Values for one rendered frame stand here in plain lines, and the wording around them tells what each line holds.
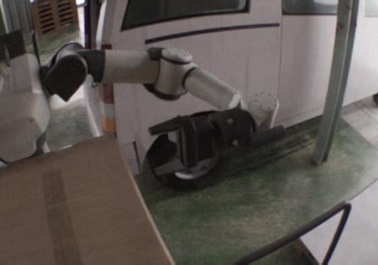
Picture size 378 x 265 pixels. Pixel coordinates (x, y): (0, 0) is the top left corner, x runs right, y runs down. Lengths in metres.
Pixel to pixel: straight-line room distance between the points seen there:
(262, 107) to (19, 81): 0.57
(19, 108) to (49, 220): 0.29
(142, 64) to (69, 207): 0.41
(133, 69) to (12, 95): 0.33
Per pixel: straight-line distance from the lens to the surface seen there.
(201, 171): 1.92
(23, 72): 0.74
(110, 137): 0.65
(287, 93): 1.90
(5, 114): 0.70
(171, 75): 0.76
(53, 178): 0.61
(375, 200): 2.08
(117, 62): 0.74
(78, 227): 0.50
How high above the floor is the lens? 1.48
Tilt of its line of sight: 37 degrees down
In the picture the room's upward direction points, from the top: 3 degrees counter-clockwise
